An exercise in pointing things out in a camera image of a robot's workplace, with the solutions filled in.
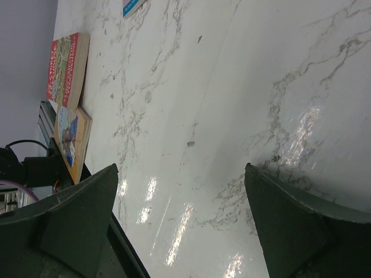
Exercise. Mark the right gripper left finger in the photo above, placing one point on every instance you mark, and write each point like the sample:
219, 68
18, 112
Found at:
68, 228

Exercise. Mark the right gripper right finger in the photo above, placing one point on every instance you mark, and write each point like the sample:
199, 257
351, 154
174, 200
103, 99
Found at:
303, 235

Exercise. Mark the orange illustrated book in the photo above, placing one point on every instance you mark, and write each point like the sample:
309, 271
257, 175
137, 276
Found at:
71, 134

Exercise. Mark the red Treehouse book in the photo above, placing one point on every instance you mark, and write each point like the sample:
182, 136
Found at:
66, 72

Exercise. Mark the dog picture book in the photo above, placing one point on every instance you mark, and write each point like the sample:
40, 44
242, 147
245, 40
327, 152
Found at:
131, 6

